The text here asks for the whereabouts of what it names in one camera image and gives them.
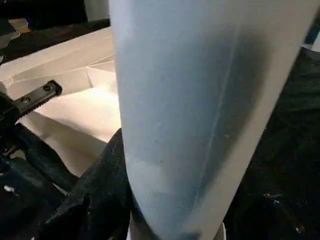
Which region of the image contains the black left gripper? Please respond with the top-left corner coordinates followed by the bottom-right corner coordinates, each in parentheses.
top-left (0, 80), bottom-right (81, 193)

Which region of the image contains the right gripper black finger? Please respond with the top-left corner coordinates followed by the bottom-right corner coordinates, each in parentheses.
top-left (37, 127), bottom-right (136, 240)

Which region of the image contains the white plastic table leg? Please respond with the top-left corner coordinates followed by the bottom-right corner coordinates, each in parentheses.
top-left (107, 0), bottom-right (320, 240)

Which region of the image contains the white plastic table top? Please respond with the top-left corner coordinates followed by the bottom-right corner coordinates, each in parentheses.
top-left (0, 26), bottom-right (123, 178)

